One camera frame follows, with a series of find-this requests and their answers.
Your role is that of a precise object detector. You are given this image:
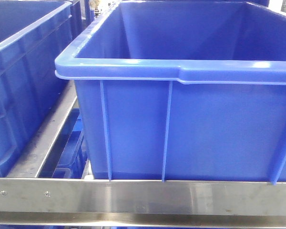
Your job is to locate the large blue crate left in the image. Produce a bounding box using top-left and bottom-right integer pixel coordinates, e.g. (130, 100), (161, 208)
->
(0, 0), (73, 177)

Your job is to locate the large blue crate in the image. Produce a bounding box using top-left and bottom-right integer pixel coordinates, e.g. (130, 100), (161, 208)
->
(55, 0), (286, 183)
(0, 0), (73, 177)

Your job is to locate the stainless steel shelf rail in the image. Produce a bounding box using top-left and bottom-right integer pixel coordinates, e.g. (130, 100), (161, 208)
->
(0, 82), (286, 228)

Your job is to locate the large blue crate centre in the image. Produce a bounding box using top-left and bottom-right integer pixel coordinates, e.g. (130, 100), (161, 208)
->
(55, 0), (286, 183)

